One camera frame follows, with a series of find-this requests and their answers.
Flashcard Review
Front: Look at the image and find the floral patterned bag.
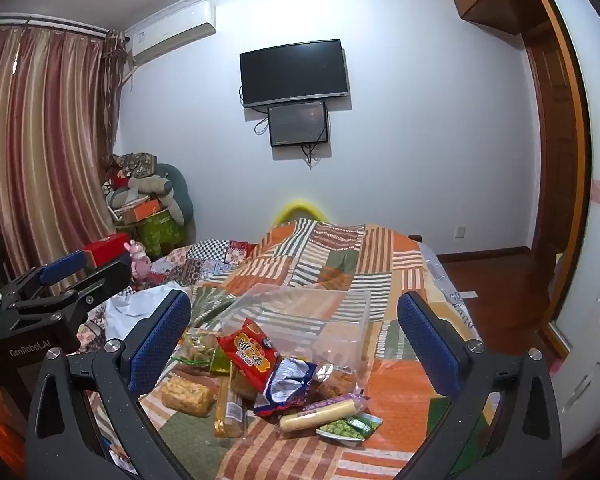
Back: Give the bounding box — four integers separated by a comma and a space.
111, 152, 158, 178

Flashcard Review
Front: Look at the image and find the floral checkered quilt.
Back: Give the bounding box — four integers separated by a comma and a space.
77, 237, 261, 356

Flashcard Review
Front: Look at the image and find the green pea packet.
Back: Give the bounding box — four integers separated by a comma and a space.
316, 414, 383, 443

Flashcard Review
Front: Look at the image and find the red snack packet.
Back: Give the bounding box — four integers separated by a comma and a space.
217, 317, 281, 403

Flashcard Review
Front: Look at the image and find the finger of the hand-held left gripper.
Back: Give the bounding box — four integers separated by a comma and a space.
17, 257, 132, 331
0, 249, 88, 306

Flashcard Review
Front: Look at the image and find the pink plush toy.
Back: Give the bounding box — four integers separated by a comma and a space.
125, 240, 153, 278

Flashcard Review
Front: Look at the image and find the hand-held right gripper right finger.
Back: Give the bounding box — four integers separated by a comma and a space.
396, 291, 563, 480

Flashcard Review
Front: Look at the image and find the purple label roll packet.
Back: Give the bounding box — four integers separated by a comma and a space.
279, 392, 370, 433

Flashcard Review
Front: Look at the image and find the red gift box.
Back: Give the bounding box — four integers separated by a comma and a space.
82, 232, 131, 268

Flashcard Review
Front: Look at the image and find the long biscuit packet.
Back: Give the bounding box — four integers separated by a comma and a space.
215, 365, 258, 438

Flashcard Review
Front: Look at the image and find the orange cloth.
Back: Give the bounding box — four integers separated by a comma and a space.
0, 380, 28, 466

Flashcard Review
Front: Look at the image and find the green striped packet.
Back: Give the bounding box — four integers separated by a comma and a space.
190, 287, 241, 331

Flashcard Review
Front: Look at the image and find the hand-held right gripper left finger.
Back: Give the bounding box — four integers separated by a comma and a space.
25, 289, 193, 480

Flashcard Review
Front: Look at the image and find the tan puffed cracker packet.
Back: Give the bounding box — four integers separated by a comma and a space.
160, 375, 218, 417

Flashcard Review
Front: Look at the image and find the brown wooden door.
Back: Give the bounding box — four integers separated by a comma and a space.
522, 20, 588, 321

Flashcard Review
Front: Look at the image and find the orange striped patchwork blanket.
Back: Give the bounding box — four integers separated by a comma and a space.
140, 220, 486, 480

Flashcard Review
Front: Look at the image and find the white cloth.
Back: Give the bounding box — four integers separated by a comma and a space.
104, 282, 191, 346

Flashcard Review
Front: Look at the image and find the green edged nut packet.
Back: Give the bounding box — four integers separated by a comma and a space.
172, 327, 231, 373

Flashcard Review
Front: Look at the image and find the clear plastic bag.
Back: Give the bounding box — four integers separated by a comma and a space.
215, 282, 373, 376

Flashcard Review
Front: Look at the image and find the yellow plastic hoop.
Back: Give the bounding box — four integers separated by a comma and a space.
272, 200, 331, 226

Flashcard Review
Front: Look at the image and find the small black wall monitor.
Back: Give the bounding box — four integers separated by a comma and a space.
267, 101, 329, 148

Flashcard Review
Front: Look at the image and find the orange cardboard box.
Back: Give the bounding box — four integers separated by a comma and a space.
117, 199, 163, 223

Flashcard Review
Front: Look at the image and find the white printed bedsheet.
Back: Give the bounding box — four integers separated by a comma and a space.
420, 240, 483, 341

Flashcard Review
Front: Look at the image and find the black wall television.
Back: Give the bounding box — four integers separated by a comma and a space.
239, 38, 351, 110

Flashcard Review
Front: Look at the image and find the pink striped curtain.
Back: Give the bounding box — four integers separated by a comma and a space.
0, 24, 131, 301

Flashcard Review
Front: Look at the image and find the blue white snack packet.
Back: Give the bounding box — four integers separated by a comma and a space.
254, 357, 318, 417

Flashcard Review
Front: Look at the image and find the white air conditioner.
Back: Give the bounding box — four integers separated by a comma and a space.
128, 0, 217, 67

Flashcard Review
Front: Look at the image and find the clear packet of orange snack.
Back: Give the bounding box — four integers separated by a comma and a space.
312, 360, 358, 398

